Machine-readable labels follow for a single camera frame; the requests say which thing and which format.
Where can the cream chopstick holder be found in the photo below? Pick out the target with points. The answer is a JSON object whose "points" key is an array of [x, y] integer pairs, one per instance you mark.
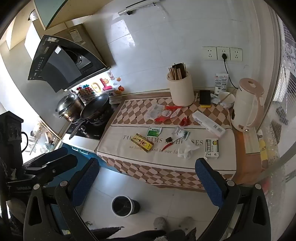
{"points": [[181, 92]]}

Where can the white blue printed packet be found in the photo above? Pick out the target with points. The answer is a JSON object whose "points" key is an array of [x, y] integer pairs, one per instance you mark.
{"points": [[220, 82]]}

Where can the patterned curtain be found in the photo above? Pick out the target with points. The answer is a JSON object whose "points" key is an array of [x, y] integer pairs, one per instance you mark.
{"points": [[289, 51]]}

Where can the white red wrapper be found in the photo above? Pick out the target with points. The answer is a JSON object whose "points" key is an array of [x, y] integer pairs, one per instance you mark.
{"points": [[167, 113]]}

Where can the yellow red box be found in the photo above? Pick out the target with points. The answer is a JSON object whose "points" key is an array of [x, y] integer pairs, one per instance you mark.
{"points": [[142, 142]]}

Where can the black phone yellow case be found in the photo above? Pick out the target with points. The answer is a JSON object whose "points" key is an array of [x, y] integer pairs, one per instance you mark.
{"points": [[205, 97]]}

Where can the small red wrapper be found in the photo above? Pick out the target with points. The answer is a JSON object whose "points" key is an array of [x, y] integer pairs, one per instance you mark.
{"points": [[185, 121]]}

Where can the white trash can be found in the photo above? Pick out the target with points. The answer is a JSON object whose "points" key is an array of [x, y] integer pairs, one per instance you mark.
{"points": [[122, 206]]}

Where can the black wok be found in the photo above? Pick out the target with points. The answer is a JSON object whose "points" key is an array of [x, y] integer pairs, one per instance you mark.
{"points": [[94, 106]]}

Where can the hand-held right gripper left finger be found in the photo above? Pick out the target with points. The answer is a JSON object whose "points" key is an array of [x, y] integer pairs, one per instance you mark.
{"points": [[86, 183]]}

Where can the grey slipper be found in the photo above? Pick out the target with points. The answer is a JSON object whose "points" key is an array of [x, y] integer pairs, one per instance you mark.
{"points": [[186, 223], [160, 223]]}

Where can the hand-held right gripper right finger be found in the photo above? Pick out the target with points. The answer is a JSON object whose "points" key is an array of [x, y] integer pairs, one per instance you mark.
{"points": [[209, 183]]}

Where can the cream pink electric kettle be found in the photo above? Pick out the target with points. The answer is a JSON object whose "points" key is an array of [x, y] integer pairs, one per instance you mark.
{"points": [[246, 106]]}

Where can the white green sachet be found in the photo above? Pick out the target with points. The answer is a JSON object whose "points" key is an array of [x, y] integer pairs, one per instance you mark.
{"points": [[182, 134]]}

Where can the wooden stick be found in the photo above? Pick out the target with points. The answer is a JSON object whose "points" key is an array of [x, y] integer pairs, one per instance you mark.
{"points": [[223, 98]]}

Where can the clear plastic packet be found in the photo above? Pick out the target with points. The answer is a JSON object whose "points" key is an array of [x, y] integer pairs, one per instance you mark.
{"points": [[152, 112]]}

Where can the checked beige tablecloth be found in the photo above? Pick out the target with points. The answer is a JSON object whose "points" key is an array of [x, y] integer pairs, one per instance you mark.
{"points": [[161, 161]]}

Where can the ceiling lamp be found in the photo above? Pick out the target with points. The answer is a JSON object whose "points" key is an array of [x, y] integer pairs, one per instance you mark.
{"points": [[33, 15]]}

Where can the steel pot with lid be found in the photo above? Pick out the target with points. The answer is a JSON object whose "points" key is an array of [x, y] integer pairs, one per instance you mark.
{"points": [[68, 104]]}

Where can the row of colourful wall stickers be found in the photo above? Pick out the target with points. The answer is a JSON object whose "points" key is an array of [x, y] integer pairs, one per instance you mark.
{"points": [[105, 85]]}

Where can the black range hood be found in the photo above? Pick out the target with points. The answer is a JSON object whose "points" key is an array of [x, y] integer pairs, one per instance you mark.
{"points": [[53, 67]]}

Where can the green wall cabinet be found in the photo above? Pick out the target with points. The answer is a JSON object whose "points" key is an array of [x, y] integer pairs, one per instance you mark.
{"points": [[52, 11]]}

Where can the bundle of chopsticks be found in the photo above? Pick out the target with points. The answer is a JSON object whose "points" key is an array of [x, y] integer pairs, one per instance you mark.
{"points": [[177, 70]]}

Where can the long white pink box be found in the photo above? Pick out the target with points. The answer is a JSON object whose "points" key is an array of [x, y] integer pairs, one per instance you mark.
{"points": [[208, 123]]}

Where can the yellow packet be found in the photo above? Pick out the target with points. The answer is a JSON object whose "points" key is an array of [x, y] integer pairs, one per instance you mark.
{"points": [[263, 148]]}

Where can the white paper sheet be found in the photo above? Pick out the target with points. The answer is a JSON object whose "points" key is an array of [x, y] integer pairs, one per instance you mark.
{"points": [[251, 142]]}

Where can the black cooktop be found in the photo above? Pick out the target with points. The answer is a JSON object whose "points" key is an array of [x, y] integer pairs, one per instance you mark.
{"points": [[92, 131]]}

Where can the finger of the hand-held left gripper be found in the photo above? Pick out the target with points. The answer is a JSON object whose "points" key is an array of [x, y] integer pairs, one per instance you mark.
{"points": [[50, 155], [62, 163]]}

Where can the white bowl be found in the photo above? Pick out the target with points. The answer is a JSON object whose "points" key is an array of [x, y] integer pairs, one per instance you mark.
{"points": [[227, 100]]}

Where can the white wall socket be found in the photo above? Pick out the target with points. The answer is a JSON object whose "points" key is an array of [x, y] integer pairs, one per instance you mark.
{"points": [[209, 53], [235, 54], [219, 51]]}

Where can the red chili pepper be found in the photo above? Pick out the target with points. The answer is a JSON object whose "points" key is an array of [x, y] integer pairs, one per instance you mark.
{"points": [[167, 146]]}

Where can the green white medicine box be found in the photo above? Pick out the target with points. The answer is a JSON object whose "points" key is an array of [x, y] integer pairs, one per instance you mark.
{"points": [[211, 148]]}

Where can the white tissue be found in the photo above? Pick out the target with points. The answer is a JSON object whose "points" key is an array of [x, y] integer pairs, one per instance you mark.
{"points": [[186, 150]]}

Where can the silver wall bar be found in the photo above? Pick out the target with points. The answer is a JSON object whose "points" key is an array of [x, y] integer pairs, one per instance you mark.
{"points": [[136, 8]]}

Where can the black clip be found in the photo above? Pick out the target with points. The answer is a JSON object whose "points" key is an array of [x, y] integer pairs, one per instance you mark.
{"points": [[169, 139]]}

